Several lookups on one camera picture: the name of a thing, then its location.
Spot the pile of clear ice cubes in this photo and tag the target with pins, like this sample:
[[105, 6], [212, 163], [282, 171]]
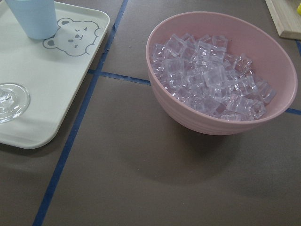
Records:
[[203, 75]]

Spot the light blue plastic cup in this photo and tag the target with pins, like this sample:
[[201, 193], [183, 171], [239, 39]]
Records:
[[36, 17]]

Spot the pink bowl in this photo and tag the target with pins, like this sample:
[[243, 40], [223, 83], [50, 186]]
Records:
[[270, 61]]

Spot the cream bear serving tray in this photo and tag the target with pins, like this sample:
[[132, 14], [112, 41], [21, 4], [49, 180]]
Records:
[[52, 70]]

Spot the clear wine glass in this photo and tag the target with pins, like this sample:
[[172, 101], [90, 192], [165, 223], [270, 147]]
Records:
[[14, 101]]

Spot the wooden cutting board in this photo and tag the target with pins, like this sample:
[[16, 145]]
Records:
[[285, 17]]

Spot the lemon half slice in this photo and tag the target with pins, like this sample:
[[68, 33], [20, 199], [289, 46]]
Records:
[[299, 9]]

